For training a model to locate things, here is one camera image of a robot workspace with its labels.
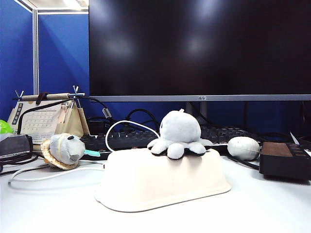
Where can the grey and black octopus plush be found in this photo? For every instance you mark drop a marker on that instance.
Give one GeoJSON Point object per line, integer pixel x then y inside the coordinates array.
{"type": "Point", "coordinates": [179, 131]}

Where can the black keyboard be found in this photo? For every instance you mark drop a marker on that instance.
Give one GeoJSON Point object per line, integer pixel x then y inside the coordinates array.
{"type": "Point", "coordinates": [131, 139]}

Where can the grey monitor stand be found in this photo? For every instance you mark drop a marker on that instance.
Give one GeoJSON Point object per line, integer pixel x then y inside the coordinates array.
{"type": "Point", "coordinates": [196, 108]}

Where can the small black power brick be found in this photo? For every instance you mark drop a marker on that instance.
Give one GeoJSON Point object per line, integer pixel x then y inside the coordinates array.
{"type": "Point", "coordinates": [96, 126]}

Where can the cream paper pulp tray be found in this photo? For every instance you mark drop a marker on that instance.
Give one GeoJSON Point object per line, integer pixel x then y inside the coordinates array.
{"type": "Point", "coordinates": [160, 182]}

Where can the teal fabric tag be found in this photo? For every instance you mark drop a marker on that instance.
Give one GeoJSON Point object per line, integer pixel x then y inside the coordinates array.
{"type": "Point", "coordinates": [92, 153]}

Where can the black computer monitor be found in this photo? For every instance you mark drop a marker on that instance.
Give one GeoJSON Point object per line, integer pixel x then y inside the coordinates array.
{"type": "Point", "coordinates": [194, 48]}

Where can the white egg-shaped cushion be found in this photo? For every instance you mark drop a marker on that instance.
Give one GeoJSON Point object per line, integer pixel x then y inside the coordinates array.
{"type": "Point", "coordinates": [244, 148]}

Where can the grey plush with straw hat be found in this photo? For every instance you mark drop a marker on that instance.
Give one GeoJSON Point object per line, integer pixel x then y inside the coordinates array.
{"type": "Point", "coordinates": [63, 148]}

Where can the wooden rod on metal clips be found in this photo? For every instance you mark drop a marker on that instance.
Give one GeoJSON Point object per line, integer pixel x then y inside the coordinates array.
{"type": "Point", "coordinates": [56, 96]}

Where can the beige desk calendar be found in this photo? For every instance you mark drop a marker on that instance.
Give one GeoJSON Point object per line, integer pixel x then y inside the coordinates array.
{"type": "Point", "coordinates": [41, 119]}

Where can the black box with wooden top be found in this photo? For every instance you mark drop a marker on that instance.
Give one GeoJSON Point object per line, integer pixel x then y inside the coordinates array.
{"type": "Point", "coordinates": [281, 165]}

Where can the white paper slip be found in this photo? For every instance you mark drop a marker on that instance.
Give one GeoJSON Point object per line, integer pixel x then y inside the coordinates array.
{"type": "Point", "coordinates": [294, 137]}

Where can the black rectangular device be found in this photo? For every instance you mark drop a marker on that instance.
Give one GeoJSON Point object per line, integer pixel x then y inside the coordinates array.
{"type": "Point", "coordinates": [14, 144]}

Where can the green plastic bag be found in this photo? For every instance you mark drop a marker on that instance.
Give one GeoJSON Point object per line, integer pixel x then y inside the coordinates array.
{"type": "Point", "coordinates": [5, 127]}

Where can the aluminium partition post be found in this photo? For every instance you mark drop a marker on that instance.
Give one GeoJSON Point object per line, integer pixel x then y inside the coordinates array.
{"type": "Point", "coordinates": [35, 53]}

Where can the aluminium partition rail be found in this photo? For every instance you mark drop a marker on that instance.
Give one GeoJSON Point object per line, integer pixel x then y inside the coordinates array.
{"type": "Point", "coordinates": [60, 11]}

